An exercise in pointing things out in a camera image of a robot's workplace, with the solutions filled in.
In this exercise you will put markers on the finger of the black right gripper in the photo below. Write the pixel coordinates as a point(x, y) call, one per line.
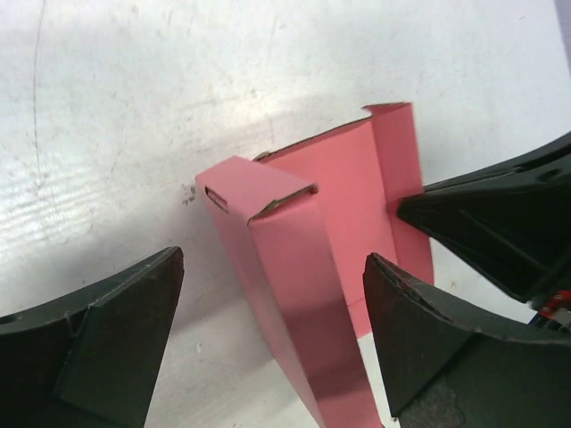
point(510, 222)

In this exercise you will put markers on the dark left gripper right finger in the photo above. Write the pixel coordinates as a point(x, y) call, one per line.
point(448, 363)

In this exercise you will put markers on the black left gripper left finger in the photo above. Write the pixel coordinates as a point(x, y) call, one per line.
point(91, 358)

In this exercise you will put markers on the pink paper box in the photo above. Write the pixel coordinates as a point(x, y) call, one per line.
point(298, 225)

